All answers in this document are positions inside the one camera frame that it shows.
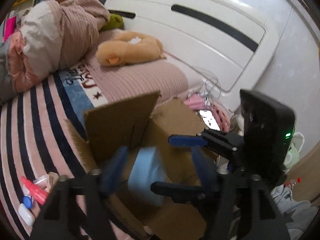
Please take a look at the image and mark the pink spray bottle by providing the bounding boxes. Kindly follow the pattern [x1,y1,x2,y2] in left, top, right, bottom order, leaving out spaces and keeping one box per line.
[21,176,48,205]

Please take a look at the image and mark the white smartphone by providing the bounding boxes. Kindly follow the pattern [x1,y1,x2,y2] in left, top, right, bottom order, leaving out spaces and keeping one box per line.
[199,110,220,131]

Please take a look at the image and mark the pale green plastic bag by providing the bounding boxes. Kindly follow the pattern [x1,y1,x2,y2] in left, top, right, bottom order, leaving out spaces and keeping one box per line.
[283,132,305,172]

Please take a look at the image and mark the light blue box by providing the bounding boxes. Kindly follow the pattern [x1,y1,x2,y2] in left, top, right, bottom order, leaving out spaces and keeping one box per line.
[127,146,167,207]

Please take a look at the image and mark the pink clothes pile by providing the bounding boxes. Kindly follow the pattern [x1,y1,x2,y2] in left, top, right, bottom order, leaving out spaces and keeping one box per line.
[184,93,231,132]

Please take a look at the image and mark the brown cardboard box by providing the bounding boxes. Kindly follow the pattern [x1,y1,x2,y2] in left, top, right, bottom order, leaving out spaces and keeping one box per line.
[67,91,206,239]

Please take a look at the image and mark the clear tape roll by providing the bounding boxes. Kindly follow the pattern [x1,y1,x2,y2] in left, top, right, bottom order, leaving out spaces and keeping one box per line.
[47,172,59,192]

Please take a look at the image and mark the small clear-cap white bottle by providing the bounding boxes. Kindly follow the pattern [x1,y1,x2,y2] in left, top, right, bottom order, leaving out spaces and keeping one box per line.
[33,174,49,190]

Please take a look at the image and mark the white rectangular plastic case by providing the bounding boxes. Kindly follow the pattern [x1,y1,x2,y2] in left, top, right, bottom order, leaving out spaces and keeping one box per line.
[18,203,35,227]

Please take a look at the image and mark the white bed headboard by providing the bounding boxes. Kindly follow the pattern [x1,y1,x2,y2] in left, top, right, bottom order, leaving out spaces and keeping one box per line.
[105,0,279,111]

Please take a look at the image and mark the tan plush toy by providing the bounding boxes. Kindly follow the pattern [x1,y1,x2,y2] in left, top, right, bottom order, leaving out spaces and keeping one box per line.
[95,31,167,67]

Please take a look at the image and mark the green plush toy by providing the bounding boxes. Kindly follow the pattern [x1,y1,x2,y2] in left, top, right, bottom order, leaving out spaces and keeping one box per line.
[100,14,124,31]

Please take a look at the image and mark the rolled pink grey quilt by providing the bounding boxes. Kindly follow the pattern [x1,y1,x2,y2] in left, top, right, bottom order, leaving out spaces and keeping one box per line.
[1,0,111,103]

